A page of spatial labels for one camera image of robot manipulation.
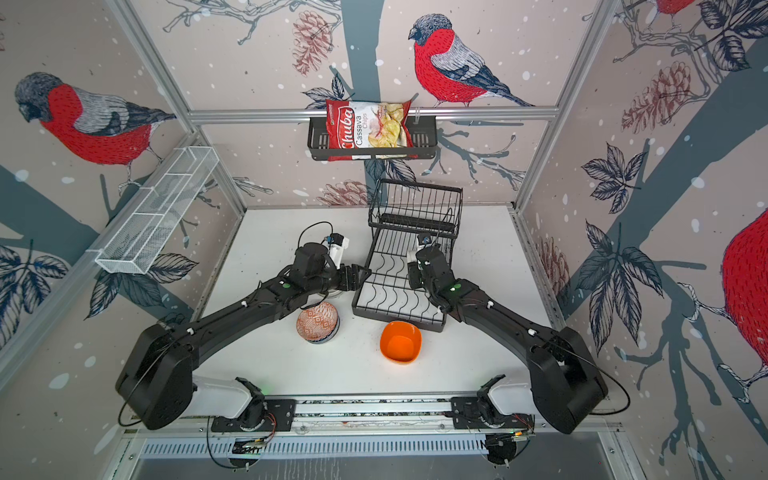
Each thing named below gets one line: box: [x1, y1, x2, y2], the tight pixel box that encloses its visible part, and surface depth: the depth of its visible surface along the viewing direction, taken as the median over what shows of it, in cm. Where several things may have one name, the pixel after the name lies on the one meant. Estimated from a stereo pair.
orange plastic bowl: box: [380, 320, 422, 364], surface depth 85 cm
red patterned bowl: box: [296, 302, 340, 343], surface depth 86 cm
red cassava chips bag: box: [325, 99, 419, 161], surface depth 89 cm
